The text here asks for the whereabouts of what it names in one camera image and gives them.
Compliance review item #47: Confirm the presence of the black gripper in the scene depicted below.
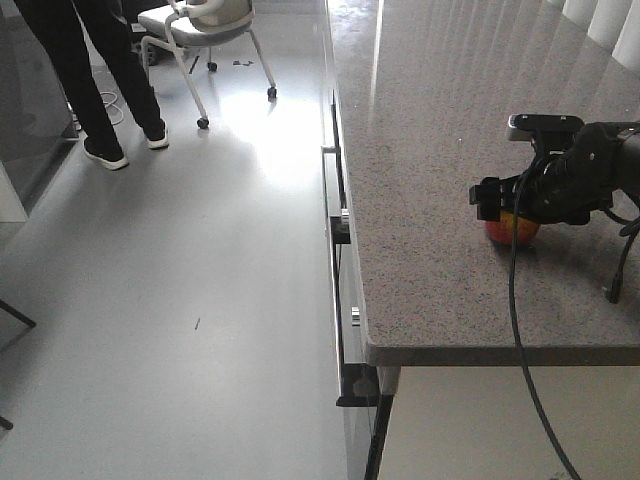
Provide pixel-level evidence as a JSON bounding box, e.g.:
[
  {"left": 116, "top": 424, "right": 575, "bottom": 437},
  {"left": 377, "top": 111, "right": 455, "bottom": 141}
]
[{"left": 469, "top": 122, "right": 620, "bottom": 225}]

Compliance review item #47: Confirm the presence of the red yellow apple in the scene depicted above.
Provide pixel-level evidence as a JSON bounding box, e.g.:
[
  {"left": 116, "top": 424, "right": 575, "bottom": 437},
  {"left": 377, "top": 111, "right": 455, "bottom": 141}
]
[{"left": 485, "top": 211, "right": 540, "bottom": 246}]

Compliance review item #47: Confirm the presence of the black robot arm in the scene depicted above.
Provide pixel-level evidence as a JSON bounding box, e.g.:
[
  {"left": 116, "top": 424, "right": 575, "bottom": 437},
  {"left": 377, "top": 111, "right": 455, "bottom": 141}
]
[{"left": 469, "top": 114, "right": 639, "bottom": 225}]

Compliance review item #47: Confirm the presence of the white grey wheeled chair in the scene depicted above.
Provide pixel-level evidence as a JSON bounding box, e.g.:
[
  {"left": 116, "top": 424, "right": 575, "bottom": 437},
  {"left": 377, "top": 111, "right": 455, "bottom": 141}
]
[{"left": 138, "top": 0, "right": 277, "bottom": 129}]

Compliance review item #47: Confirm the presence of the person in black trousers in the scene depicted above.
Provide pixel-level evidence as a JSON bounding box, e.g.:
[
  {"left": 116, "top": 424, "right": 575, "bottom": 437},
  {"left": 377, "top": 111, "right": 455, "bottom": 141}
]
[{"left": 15, "top": 0, "right": 169, "bottom": 171}]

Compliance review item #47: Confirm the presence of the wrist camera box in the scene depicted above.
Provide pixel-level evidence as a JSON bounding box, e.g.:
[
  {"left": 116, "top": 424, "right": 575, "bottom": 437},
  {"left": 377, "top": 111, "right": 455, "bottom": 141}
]
[{"left": 507, "top": 113, "right": 584, "bottom": 141}]

